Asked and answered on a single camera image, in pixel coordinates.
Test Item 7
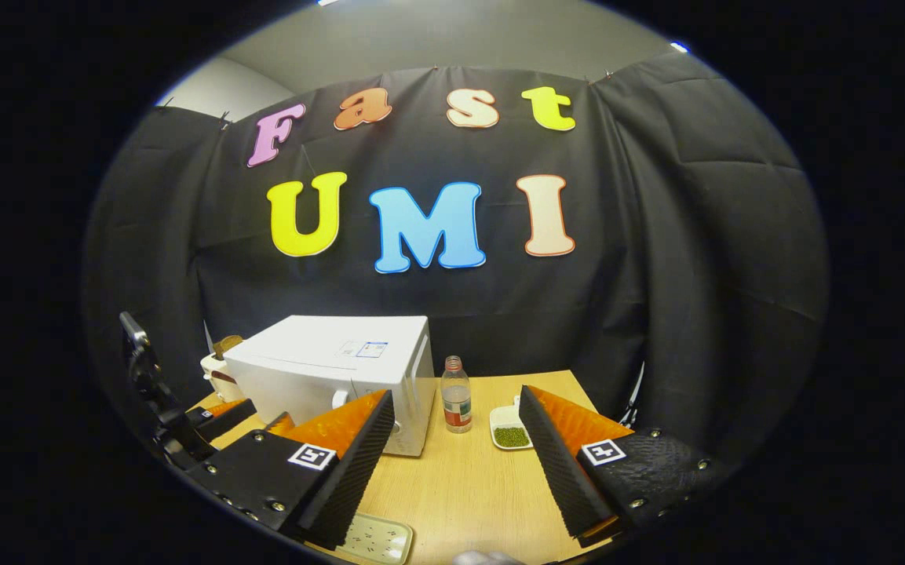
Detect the black backdrop cloth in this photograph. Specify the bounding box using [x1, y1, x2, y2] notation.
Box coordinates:
[83, 51, 830, 472]

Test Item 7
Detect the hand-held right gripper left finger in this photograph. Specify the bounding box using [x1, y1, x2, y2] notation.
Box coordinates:
[185, 390, 396, 550]

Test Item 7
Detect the pale green rectangular tray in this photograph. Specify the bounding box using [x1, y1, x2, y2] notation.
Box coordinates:
[334, 512, 414, 565]

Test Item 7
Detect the clear bottle red label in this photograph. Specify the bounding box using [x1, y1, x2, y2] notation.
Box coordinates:
[440, 355, 473, 434]

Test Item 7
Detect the white divided dish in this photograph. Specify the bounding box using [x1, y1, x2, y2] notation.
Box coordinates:
[490, 396, 535, 450]

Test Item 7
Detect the white microwave oven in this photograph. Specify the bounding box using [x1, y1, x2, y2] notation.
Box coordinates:
[223, 315, 437, 457]

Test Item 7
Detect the white toaster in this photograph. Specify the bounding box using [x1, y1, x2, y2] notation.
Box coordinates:
[199, 353, 245, 403]

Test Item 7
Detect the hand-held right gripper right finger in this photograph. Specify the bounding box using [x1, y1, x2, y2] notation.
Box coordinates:
[519, 385, 728, 548]

